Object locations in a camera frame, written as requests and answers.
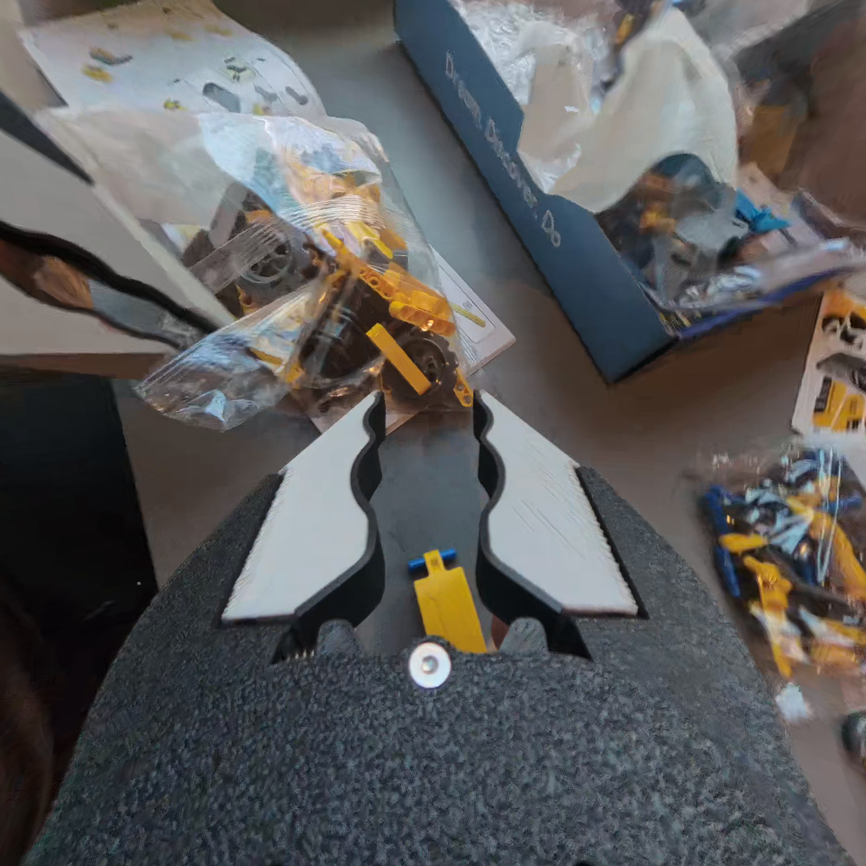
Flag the yellow panel brick blue pin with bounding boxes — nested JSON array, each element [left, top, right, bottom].
[[406, 549, 489, 654]]

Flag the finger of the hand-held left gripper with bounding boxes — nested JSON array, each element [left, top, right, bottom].
[[0, 91, 234, 336], [0, 274, 170, 361]]

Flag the open instruction booklet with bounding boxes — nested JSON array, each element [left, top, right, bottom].
[[17, 0, 516, 435]]

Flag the blue cardboard kit box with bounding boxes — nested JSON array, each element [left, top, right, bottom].
[[392, 0, 866, 385]]

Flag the person's brown shirt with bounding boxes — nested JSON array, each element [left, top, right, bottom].
[[0, 595, 62, 866]]

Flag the clear bag of yellow beams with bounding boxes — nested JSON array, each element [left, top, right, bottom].
[[34, 108, 476, 433]]

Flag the large white label parts bag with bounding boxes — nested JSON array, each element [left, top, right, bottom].
[[517, 7, 866, 319]]

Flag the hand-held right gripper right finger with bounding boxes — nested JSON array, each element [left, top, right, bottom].
[[472, 390, 640, 626]]

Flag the sticker sheet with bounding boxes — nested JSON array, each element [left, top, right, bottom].
[[792, 287, 866, 437]]

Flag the clear bag of small pins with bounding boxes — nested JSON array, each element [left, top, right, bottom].
[[690, 443, 866, 681]]

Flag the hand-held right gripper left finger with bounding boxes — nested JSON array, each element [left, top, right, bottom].
[[221, 391, 387, 630]]

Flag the clear bubble wrap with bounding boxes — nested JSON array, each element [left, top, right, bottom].
[[460, 0, 610, 116]]

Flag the person's black pants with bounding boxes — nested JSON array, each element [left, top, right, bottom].
[[0, 369, 160, 677]]

